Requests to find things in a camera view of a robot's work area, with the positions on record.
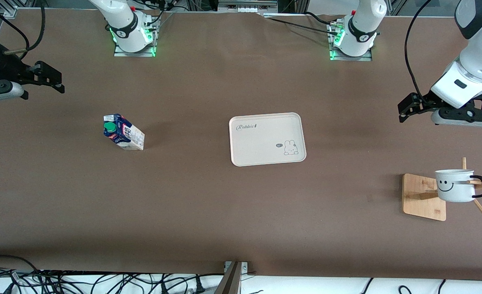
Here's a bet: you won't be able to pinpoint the cream rabbit print tray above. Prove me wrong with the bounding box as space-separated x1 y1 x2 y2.
229 113 307 167

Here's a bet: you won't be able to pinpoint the grey power strip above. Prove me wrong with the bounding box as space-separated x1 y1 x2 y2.
218 0 278 13

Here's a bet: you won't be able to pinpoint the black base power cable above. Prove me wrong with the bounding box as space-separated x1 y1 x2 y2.
263 11 340 36

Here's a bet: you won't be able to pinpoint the wooden mug stand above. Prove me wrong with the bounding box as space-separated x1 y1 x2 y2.
402 157 482 222

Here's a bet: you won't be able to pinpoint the paper table cover sheet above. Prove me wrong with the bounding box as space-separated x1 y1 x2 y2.
0 8 482 282

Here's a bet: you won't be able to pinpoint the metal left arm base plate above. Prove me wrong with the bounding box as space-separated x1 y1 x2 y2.
329 22 373 62

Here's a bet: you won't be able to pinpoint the tangled black floor cables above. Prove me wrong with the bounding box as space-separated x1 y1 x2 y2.
0 255 225 294

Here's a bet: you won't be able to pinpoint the blue milk carton green cap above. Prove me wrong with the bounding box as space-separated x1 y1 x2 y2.
103 114 145 151

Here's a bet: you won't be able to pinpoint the white smiley face mug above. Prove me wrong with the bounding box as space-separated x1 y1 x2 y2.
435 169 482 203

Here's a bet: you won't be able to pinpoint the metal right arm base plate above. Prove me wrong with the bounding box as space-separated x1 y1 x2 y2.
113 16 157 58

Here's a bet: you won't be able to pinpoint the grey metal post bracket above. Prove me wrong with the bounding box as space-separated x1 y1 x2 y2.
214 261 249 294

